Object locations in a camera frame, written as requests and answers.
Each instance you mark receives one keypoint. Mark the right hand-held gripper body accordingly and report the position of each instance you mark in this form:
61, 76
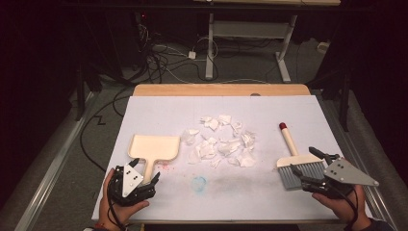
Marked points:
344, 174

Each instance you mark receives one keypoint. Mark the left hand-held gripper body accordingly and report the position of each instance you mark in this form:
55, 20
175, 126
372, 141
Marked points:
120, 189

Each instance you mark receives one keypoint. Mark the cream plastic dustpan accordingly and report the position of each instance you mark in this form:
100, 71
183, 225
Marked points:
154, 147

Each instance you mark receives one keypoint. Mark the cream brush with red cap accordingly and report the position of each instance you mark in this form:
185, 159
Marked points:
290, 142

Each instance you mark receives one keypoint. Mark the pile of white paper scraps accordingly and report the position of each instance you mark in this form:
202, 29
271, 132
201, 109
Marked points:
224, 147

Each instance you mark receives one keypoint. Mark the person's left hand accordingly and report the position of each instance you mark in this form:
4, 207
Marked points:
112, 213

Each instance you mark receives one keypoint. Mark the person's right hand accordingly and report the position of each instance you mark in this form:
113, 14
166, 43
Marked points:
348, 208

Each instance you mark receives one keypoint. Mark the black metal stand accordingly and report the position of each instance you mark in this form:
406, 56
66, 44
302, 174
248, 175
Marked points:
80, 96
344, 102

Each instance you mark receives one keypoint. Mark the white board table cover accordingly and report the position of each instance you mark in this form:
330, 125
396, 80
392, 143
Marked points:
224, 199

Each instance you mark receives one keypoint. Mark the small white floor box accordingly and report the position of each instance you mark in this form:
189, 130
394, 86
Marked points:
323, 47

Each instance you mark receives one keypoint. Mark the white power adapter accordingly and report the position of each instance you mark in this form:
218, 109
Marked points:
191, 55

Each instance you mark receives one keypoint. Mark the aluminium floor rail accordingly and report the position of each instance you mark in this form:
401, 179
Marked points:
54, 166
356, 150

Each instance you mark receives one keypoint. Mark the white metal desk frame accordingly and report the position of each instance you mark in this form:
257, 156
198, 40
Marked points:
248, 29

